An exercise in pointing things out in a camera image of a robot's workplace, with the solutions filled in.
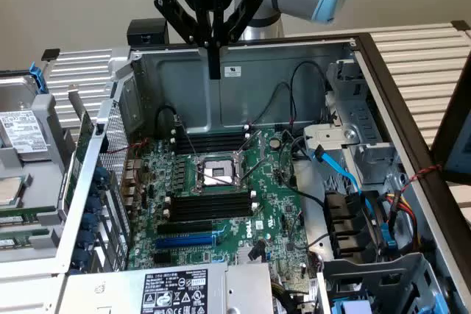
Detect white label sticker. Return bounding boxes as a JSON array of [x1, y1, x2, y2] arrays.
[[219, 65, 243, 78]]

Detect black looped wire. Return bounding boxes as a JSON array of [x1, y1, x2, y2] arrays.
[[156, 104, 182, 140]]

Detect silver power supply with label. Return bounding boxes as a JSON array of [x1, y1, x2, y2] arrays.
[[54, 261, 276, 314]]

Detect silver CPU chip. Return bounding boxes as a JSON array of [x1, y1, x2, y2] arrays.
[[0, 176, 29, 207]]

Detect red black twisted wire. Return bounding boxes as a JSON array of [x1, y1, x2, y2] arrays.
[[400, 163, 442, 193], [99, 137, 152, 155]]

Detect green graphics card metal bracket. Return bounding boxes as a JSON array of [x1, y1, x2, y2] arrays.
[[62, 84, 97, 215]]

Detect blue card retention clip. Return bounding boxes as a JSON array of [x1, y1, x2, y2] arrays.
[[85, 195, 104, 215], [80, 212, 99, 231], [71, 247, 90, 268], [92, 165, 110, 185], [77, 229, 95, 249]]

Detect blue expansion slot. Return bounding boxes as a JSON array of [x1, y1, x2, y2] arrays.
[[154, 232, 217, 251]]

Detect black RAM slot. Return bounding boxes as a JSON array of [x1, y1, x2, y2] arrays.
[[172, 133, 247, 146], [162, 202, 259, 224], [163, 190, 259, 210], [171, 189, 255, 203], [171, 134, 252, 151], [171, 125, 252, 142], [174, 142, 247, 156], [171, 202, 255, 216]]

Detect blue plastic drive latch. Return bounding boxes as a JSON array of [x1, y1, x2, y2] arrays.
[[330, 298, 373, 314]]

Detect blue plastic disk bracket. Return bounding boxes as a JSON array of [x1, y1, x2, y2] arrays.
[[27, 63, 49, 96]]

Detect thin black wire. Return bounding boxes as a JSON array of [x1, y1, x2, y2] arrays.
[[288, 60, 329, 124], [252, 82, 295, 126], [305, 231, 334, 249]]

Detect metal CPU socket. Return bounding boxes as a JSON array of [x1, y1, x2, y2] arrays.
[[191, 150, 251, 196]]

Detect silver finned heatsink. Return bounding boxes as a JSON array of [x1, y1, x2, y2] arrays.
[[235, 245, 267, 265]]

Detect green Dell motherboard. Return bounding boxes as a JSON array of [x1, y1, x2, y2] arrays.
[[127, 128, 325, 293]]

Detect silver hard disk white label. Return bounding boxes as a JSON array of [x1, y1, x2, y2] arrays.
[[0, 75, 52, 163]]

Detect metal Ethernet port block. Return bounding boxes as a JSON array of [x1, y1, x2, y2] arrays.
[[124, 159, 144, 174]]

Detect blue SATA wire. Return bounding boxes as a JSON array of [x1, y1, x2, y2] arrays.
[[311, 144, 398, 249]]

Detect open metal PC case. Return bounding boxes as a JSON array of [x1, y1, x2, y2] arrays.
[[51, 32, 471, 314]]

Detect thick black cable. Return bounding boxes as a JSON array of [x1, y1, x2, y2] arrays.
[[277, 133, 328, 207]]

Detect thin metal locking lever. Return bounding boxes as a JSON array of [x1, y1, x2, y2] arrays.
[[198, 168, 242, 187], [174, 115, 202, 157]]

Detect green RAM stick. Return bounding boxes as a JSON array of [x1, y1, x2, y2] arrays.
[[0, 228, 51, 251], [0, 206, 60, 226]]

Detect long black expansion slot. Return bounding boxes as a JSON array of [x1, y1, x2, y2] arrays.
[[156, 219, 214, 237]]

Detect yellow black wire bundle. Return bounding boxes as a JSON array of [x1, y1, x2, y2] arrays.
[[271, 279, 319, 314]]

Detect black box device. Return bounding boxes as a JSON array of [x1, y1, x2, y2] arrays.
[[127, 18, 170, 46]]

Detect black case fan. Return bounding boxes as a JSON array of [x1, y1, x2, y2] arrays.
[[322, 189, 392, 260]]

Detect metal disk bay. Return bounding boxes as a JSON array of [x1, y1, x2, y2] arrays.
[[324, 57, 403, 187]]

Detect red yellow power wires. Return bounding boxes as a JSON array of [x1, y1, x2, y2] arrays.
[[384, 189, 420, 252]]

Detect grey metal drive cage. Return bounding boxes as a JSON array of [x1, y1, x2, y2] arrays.
[[316, 251, 454, 314]]

